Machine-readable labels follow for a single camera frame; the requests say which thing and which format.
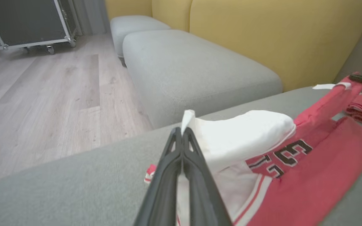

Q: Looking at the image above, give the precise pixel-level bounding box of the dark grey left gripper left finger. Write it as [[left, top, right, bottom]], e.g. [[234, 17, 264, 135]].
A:
[[133, 127, 183, 226]]

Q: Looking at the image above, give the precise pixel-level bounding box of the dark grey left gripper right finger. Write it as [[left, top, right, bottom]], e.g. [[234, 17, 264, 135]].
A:
[[182, 127, 233, 226]]

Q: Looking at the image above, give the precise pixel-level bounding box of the red basketball jersey black lettering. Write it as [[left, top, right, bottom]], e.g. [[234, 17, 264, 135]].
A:
[[144, 82, 362, 226]]

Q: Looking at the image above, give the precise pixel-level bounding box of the small grey sofa seat cushion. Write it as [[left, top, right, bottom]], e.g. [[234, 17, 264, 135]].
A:
[[110, 15, 171, 58]]

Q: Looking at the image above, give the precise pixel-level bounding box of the narrow yellow sofa backrest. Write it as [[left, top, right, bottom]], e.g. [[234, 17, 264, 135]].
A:
[[152, 0, 193, 32]]

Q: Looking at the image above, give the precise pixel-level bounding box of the yellow sofa end backrest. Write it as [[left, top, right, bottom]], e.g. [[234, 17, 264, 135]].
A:
[[105, 0, 153, 21]]

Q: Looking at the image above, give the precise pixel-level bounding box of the grey curtain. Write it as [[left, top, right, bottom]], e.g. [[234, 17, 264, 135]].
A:
[[71, 0, 111, 35]]

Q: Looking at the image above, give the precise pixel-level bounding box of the black wheeled flight case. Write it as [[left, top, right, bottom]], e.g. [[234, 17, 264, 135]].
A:
[[0, 0, 78, 54]]

